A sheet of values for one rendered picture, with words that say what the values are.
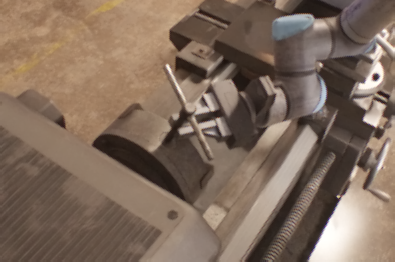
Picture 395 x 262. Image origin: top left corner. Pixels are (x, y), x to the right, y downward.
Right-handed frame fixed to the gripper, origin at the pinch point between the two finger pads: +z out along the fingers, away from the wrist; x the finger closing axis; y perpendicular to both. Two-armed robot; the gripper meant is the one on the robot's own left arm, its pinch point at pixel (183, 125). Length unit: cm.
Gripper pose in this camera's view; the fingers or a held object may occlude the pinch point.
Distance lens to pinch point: 93.7
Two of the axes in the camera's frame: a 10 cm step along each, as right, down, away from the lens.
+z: -8.6, 2.0, -4.6
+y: -3.1, 5.0, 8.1
